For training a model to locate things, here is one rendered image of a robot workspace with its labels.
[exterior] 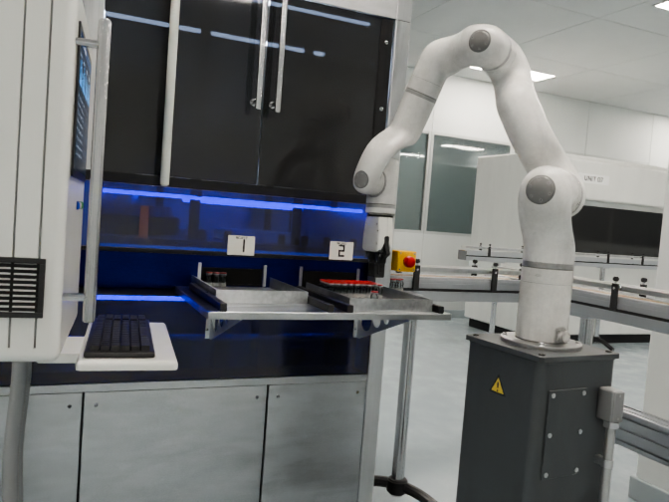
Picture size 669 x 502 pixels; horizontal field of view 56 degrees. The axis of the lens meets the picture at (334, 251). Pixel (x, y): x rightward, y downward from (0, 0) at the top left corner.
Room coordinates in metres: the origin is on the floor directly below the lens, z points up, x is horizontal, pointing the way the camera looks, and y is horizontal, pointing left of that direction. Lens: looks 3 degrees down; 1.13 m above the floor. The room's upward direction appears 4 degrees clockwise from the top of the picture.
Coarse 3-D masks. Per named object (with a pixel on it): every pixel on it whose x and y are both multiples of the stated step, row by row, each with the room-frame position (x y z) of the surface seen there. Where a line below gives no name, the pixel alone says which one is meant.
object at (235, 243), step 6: (228, 240) 1.91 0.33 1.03; (234, 240) 1.91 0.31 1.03; (240, 240) 1.92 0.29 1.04; (246, 240) 1.93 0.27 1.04; (252, 240) 1.94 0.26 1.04; (228, 246) 1.91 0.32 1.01; (234, 246) 1.91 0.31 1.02; (240, 246) 1.92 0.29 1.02; (246, 246) 1.93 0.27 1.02; (252, 246) 1.94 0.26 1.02; (228, 252) 1.91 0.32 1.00; (234, 252) 1.92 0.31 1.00; (240, 252) 1.92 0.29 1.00; (246, 252) 1.93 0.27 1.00; (252, 252) 1.94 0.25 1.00
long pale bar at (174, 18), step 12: (168, 48) 1.76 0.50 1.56; (168, 60) 1.76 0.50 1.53; (168, 72) 1.76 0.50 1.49; (168, 84) 1.76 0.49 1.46; (168, 96) 1.76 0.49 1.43; (168, 108) 1.76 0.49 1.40; (168, 120) 1.76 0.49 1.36; (168, 132) 1.76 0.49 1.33; (168, 144) 1.76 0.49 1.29; (168, 156) 1.76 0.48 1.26; (168, 168) 1.76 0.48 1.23; (168, 180) 1.77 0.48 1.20
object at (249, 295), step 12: (192, 276) 1.93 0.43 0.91; (204, 288) 1.76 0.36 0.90; (216, 288) 1.92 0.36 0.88; (228, 288) 1.94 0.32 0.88; (240, 288) 1.97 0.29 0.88; (252, 288) 1.99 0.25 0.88; (264, 288) 2.01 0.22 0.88; (276, 288) 1.98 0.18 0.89; (288, 288) 1.88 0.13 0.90; (228, 300) 1.65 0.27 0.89; (240, 300) 1.66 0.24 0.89; (252, 300) 1.67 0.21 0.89; (264, 300) 1.69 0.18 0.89; (276, 300) 1.70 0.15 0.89; (288, 300) 1.72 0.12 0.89; (300, 300) 1.73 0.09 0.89
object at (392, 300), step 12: (312, 288) 1.93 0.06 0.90; (384, 288) 2.04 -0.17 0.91; (348, 300) 1.67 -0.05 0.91; (360, 300) 1.68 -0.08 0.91; (372, 300) 1.70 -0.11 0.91; (384, 300) 1.71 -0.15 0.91; (396, 300) 1.73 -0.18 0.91; (408, 300) 1.74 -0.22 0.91; (420, 300) 1.76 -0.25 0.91; (432, 300) 1.77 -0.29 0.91
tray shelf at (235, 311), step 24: (216, 312) 1.50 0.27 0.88; (240, 312) 1.52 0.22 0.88; (264, 312) 1.54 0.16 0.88; (288, 312) 1.57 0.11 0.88; (312, 312) 1.60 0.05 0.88; (336, 312) 1.63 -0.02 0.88; (360, 312) 1.66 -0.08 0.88; (384, 312) 1.70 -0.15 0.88; (408, 312) 1.73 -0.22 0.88; (432, 312) 1.77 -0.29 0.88
